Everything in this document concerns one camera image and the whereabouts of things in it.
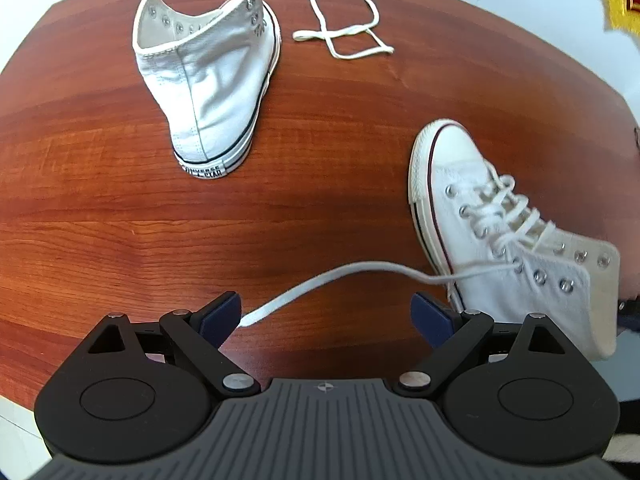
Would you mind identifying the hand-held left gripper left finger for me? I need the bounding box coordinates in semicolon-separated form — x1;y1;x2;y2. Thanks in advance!
85;290;261;397

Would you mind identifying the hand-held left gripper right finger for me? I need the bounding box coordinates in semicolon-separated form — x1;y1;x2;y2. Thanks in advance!
392;291;571;397

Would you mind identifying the white shoelace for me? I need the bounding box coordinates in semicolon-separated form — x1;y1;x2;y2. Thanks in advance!
240;170;557;330
292;0;433;60

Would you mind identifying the white high-top canvas shoe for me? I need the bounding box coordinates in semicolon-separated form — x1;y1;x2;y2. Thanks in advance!
408;119;622;361
132;0;282;180

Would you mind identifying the white fuzzy cloth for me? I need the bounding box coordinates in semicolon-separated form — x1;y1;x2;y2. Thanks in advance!
606;430;640;463

